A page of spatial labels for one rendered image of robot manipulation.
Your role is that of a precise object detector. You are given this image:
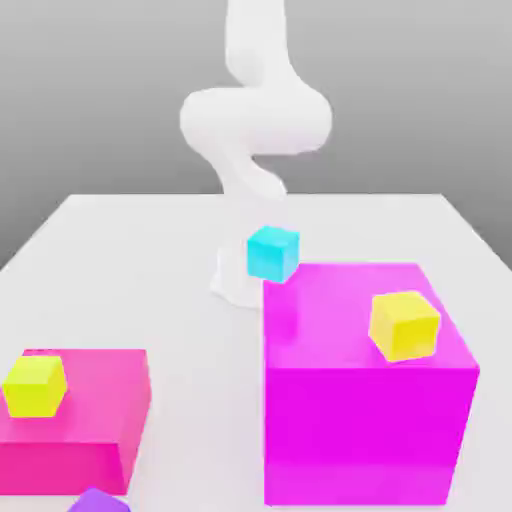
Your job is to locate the large pink box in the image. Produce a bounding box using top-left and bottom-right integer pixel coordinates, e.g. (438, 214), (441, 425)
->
(0, 348), (152, 497)

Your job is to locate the large magenta box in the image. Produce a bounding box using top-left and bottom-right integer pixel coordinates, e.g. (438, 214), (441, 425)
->
(262, 261), (482, 508)

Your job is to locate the small purple cube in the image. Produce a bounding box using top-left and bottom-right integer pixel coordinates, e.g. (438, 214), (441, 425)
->
(68, 486), (132, 512)

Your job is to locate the small cyan cube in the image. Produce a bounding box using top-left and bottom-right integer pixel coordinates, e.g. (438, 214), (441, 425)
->
(246, 225), (301, 285)

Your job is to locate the small lime yellow cube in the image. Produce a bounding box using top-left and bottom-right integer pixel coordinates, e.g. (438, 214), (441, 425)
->
(1, 354), (69, 419)

